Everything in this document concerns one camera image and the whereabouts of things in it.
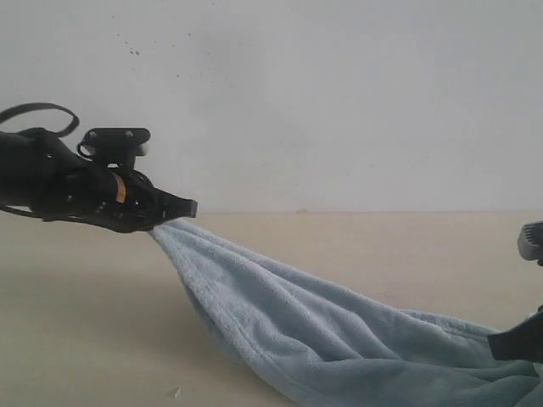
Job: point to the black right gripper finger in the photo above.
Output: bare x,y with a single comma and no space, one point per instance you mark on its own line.
523,342

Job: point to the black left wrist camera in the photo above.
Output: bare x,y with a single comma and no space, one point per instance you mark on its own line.
114,145

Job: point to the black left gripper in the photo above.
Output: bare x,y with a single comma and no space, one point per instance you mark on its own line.
107,199

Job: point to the light blue fluffy towel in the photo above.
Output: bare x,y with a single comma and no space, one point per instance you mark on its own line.
321,344

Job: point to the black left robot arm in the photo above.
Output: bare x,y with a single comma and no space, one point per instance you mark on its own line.
30,159

